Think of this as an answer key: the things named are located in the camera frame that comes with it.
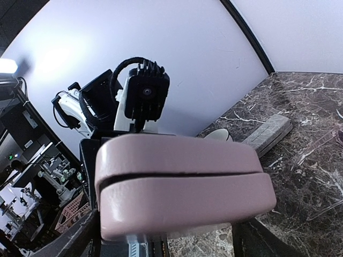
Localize black right corner post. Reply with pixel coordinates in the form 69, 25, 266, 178
220, 0, 275, 75

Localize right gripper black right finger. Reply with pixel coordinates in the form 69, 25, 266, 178
232, 219, 304, 256

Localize grey glasses case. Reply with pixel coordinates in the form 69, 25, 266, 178
242, 114, 293, 158

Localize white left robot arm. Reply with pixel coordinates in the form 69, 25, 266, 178
51, 69, 118, 138

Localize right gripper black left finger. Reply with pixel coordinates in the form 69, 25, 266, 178
30, 209, 99, 256

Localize white ceramic bowl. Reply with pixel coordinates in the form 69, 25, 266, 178
204, 128, 234, 142

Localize pink perforated basket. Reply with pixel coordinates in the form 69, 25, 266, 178
55, 192, 91, 234

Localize clear frame dark-lens sunglasses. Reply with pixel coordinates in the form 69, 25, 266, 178
290, 128, 343, 222

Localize pink glasses case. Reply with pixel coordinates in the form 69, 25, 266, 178
94, 134, 277, 241

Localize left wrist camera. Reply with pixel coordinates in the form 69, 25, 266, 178
124, 60, 170, 121

